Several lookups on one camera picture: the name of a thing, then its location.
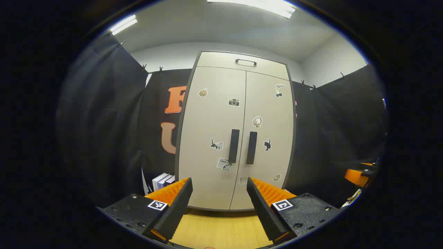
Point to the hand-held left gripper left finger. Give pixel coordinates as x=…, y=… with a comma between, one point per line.
x=176, y=211

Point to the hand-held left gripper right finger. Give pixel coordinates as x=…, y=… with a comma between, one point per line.
x=263, y=211

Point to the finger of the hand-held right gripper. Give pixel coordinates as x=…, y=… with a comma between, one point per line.
x=367, y=164
x=354, y=176

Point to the beige double-door shoe cabinet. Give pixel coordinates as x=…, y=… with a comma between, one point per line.
x=177, y=138

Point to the beige door with cherry sticker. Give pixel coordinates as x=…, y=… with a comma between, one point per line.
x=277, y=121

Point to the beige door with camera sticker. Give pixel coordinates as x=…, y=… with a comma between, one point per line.
x=207, y=121

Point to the beige cabinet drawer front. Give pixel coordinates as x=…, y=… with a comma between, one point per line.
x=221, y=59

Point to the dark blue box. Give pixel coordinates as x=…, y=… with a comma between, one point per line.
x=170, y=180

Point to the white box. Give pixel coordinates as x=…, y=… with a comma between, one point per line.
x=160, y=181

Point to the black backdrop cloth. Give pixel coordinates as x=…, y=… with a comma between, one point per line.
x=104, y=121

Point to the long ceiling light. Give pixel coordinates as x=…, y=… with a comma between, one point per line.
x=263, y=5

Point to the short ceiling light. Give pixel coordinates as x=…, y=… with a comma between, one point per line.
x=124, y=25

